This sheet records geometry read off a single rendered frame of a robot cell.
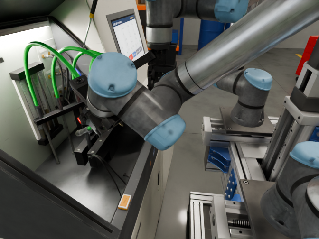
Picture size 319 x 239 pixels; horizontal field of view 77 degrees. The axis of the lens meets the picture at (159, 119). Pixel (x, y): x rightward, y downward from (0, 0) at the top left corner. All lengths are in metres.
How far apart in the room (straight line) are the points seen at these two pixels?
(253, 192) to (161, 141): 0.44
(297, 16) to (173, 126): 0.25
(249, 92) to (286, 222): 0.51
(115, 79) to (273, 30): 0.26
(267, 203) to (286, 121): 0.32
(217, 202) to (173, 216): 1.14
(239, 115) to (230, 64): 0.61
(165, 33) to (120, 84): 0.31
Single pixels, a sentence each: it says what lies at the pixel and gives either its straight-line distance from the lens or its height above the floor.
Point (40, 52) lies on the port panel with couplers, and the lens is 1.10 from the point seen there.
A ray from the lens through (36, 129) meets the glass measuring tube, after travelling 1.09.
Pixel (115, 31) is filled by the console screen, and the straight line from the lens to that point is 1.25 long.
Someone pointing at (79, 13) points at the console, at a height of 1.46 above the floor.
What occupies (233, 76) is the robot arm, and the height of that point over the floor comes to 1.24.
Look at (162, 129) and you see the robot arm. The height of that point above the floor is 1.36.
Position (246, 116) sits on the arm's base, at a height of 1.09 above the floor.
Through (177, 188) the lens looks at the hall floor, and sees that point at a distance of 1.99.
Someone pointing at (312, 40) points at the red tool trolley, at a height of 0.80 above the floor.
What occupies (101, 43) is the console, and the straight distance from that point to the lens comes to 1.10.
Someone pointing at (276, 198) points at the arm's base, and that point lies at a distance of 0.64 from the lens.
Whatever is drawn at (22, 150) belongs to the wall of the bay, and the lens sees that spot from 1.07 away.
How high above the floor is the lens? 1.56
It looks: 33 degrees down
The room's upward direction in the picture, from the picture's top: straight up
